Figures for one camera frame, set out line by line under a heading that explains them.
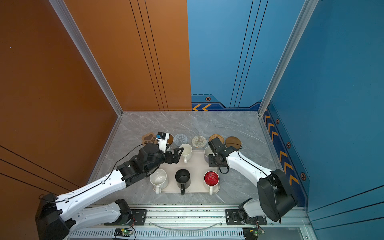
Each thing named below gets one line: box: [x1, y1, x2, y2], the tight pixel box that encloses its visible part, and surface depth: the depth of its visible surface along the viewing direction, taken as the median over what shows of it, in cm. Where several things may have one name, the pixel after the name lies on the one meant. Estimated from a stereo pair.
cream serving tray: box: [161, 150, 220, 194], surface depth 86 cm
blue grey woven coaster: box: [173, 133, 188, 147], surface depth 105 cm
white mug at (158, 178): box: [149, 168, 169, 195], surface depth 77 cm
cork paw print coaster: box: [141, 132, 158, 145], surface depth 107 cm
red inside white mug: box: [203, 170, 220, 195], surface depth 81 cm
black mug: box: [175, 168, 191, 196], surface depth 81 cm
